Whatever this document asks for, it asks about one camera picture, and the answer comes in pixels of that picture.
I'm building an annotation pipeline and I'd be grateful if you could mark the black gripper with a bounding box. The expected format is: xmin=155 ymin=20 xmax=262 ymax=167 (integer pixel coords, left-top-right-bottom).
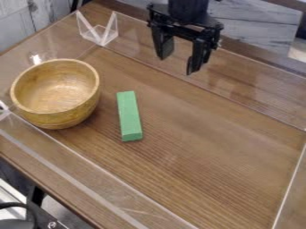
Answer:
xmin=147 ymin=3 xmax=224 ymax=75

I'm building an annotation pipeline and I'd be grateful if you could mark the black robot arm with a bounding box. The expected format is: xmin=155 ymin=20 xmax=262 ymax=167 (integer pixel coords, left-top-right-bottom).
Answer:
xmin=147 ymin=0 xmax=224 ymax=75

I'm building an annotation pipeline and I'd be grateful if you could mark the green rectangular block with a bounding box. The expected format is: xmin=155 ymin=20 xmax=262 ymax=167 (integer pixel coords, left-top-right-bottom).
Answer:
xmin=117 ymin=91 xmax=143 ymax=141

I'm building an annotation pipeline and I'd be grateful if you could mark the brown wooden bowl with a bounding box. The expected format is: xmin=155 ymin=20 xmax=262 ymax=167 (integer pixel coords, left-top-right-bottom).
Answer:
xmin=10 ymin=58 xmax=102 ymax=130

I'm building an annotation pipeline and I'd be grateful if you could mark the black table leg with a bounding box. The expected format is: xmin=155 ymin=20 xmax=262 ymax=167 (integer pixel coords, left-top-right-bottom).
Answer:
xmin=30 ymin=186 xmax=46 ymax=207

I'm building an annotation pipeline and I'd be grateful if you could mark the clear acrylic corner bracket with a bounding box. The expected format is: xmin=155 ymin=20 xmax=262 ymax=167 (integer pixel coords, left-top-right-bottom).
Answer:
xmin=75 ymin=11 xmax=119 ymax=47

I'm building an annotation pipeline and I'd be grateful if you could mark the clear acrylic barrier wall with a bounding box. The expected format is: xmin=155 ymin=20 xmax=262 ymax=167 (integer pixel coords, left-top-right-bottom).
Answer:
xmin=0 ymin=16 xmax=306 ymax=229

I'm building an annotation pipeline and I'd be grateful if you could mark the black cable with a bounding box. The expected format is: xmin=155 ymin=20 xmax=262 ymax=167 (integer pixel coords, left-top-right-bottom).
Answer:
xmin=0 ymin=201 xmax=41 ymax=229

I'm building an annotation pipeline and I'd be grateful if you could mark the black table clamp mount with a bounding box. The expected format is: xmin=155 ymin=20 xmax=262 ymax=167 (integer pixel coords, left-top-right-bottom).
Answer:
xmin=27 ymin=203 xmax=70 ymax=229

